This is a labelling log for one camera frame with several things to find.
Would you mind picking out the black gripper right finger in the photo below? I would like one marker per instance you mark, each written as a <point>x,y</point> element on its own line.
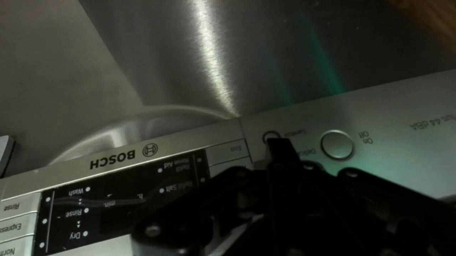
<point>350,212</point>

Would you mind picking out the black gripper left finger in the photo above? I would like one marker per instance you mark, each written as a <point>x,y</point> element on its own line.
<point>196,220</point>

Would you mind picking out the round silver power button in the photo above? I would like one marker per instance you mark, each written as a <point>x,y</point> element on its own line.
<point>336,145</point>

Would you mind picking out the stainless steel Bosch dishwasher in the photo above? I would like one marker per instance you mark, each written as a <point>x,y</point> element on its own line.
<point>116,102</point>

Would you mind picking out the red sticker on dishwasher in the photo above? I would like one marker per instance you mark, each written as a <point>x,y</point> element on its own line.
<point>5,149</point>

